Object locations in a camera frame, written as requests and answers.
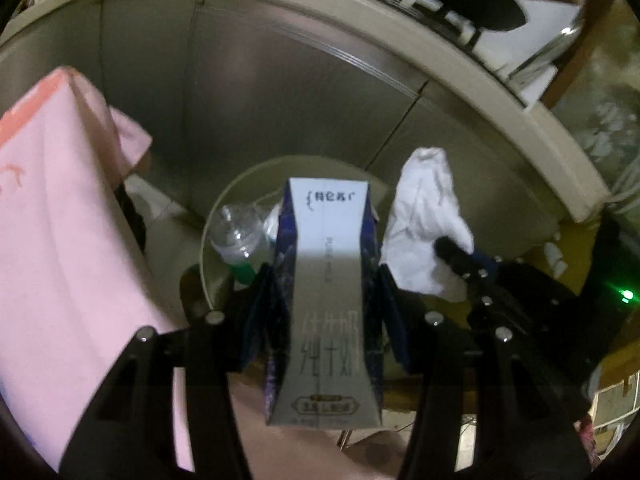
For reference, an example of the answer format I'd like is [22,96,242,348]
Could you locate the beige round bin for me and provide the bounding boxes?
[200,154,396,311]

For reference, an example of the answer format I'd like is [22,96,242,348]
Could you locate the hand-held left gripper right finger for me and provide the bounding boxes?
[377,265,591,480]

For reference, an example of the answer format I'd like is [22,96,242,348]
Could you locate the pink floral tablecloth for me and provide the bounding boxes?
[0,66,406,480]

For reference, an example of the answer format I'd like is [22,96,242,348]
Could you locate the stainless steel cabinet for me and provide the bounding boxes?
[0,0,611,271]

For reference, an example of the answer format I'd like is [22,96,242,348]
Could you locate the gas stove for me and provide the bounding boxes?
[395,0,483,51]

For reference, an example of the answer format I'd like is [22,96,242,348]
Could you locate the wooden frame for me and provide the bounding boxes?
[542,0,621,111]

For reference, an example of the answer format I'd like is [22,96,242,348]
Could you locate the clear plastic bottle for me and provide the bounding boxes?
[209,204,276,286]

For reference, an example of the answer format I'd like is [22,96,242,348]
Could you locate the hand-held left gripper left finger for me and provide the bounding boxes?
[59,260,291,480]

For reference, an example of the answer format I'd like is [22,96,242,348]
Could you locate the printed paper sheets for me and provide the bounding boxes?
[590,380,640,426]

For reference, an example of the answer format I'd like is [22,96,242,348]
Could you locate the white tissue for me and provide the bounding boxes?
[381,146,476,303]

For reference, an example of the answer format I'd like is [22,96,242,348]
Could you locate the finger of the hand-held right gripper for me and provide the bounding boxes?
[435,236,501,311]

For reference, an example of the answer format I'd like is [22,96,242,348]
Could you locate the blue white milk carton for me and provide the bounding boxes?
[264,177,386,428]

